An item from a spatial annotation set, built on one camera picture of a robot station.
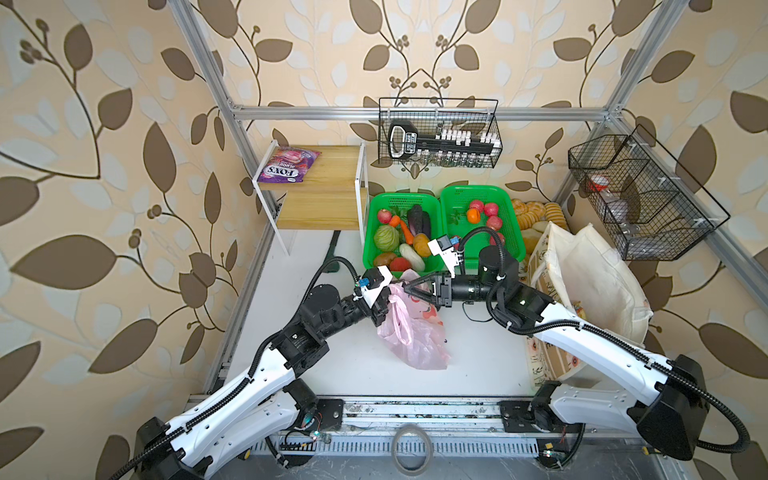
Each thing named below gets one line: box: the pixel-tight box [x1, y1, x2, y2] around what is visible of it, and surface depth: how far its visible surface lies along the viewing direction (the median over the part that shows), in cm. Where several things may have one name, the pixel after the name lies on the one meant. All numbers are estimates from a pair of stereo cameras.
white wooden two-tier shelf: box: [252, 139, 370, 256], surface depth 88 cm
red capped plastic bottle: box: [588, 174, 612, 198], surface depth 84 cm
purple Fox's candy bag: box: [257, 146, 321, 183], surface depth 86 cm
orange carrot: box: [389, 216, 414, 245], surface depth 114 cm
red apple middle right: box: [488, 216, 502, 231], surface depth 111 cm
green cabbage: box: [373, 225, 400, 252], surface depth 104 cm
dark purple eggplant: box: [407, 204, 431, 238], surface depth 113 cm
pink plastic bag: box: [377, 269, 451, 370], surface depth 66 cm
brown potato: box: [374, 252, 396, 267], surface depth 100 cm
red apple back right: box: [484, 202, 498, 217], surface depth 118 cm
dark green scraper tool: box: [323, 230, 341, 273], surface depth 110 cm
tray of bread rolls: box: [512, 198, 569, 255], surface depth 117 cm
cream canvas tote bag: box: [527, 221, 653, 385], surface depth 76 cm
